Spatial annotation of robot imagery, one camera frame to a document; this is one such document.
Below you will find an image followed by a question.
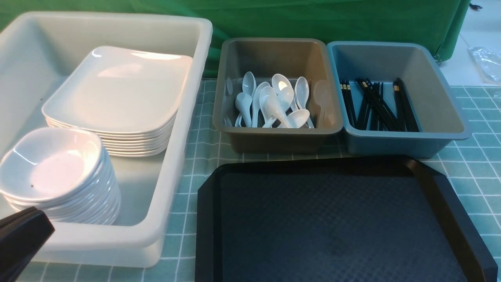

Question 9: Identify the blue plastic chopstick bin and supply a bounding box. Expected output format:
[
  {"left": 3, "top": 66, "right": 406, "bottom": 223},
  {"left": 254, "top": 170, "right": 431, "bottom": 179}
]
[{"left": 327, "top": 41, "right": 471, "bottom": 158}]

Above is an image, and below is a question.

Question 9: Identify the pile of white spoons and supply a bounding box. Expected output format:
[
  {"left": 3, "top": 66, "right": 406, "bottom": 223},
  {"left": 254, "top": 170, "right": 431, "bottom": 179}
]
[{"left": 223, "top": 71, "right": 315, "bottom": 129}]

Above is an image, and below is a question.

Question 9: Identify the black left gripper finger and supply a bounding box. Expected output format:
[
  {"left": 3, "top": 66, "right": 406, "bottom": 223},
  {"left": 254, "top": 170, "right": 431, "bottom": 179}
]
[{"left": 0, "top": 207, "right": 55, "bottom": 282}]

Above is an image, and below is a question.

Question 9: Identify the brown plastic spoon bin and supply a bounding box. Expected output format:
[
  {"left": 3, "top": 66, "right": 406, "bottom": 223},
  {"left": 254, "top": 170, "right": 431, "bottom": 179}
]
[{"left": 213, "top": 38, "right": 343, "bottom": 154}]

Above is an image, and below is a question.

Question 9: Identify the large white plastic bin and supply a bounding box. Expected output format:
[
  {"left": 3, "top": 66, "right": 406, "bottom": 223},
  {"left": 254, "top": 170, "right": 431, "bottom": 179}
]
[{"left": 0, "top": 11, "right": 213, "bottom": 268}]

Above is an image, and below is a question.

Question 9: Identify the pile of black chopsticks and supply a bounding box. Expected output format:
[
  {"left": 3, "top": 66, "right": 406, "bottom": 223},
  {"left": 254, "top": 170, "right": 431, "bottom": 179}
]
[{"left": 340, "top": 78, "right": 420, "bottom": 132}]

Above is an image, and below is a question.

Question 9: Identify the black serving tray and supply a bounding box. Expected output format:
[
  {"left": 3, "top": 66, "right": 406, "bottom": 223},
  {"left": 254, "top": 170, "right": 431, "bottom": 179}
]
[{"left": 194, "top": 155, "right": 499, "bottom": 282}]

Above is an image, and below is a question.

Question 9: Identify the clear plastic bag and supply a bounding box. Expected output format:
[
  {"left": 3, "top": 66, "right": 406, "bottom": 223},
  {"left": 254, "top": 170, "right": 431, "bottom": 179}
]
[{"left": 468, "top": 47, "right": 501, "bottom": 85}]

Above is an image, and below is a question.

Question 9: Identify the checkered teal tablecloth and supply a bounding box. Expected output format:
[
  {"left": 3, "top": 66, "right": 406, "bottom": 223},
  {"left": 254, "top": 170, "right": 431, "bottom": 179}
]
[{"left": 8, "top": 78, "right": 501, "bottom": 282}]

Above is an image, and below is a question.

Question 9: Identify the stack of white square plates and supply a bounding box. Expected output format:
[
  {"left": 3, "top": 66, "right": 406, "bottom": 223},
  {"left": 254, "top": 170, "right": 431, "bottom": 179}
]
[{"left": 43, "top": 112, "right": 177, "bottom": 157}]

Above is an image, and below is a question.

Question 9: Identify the green backdrop cloth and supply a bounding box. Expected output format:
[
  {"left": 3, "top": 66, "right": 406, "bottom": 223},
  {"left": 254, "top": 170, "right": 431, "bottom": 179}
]
[{"left": 1, "top": 0, "right": 470, "bottom": 78}]

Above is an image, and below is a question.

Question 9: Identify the stack of white small bowls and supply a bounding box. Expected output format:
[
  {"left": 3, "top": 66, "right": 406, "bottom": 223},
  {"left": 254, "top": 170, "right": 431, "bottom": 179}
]
[{"left": 1, "top": 127, "right": 121, "bottom": 225}]

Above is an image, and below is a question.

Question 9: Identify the large white square plate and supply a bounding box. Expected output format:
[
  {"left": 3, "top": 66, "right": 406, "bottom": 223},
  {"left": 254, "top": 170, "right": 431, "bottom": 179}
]
[{"left": 41, "top": 46, "right": 193, "bottom": 135}]

